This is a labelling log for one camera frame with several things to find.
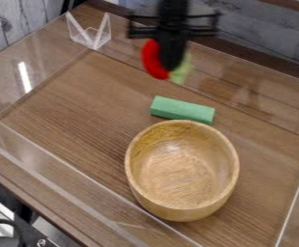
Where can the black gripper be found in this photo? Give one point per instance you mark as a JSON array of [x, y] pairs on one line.
[[169, 25]]

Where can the red plush strawberry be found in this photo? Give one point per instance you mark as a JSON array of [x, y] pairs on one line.
[[153, 67]]

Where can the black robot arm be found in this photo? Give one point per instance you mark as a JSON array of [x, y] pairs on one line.
[[175, 8]]

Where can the green foam block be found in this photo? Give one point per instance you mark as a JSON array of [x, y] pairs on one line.
[[180, 110]]

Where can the wooden bowl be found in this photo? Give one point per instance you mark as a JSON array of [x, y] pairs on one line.
[[183, 168]]

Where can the clear acrylic corner bracket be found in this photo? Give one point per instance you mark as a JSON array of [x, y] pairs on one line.
[[92, 38]]

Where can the clear acrylic tray wall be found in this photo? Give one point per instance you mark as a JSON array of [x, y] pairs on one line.
[[64, 160]]

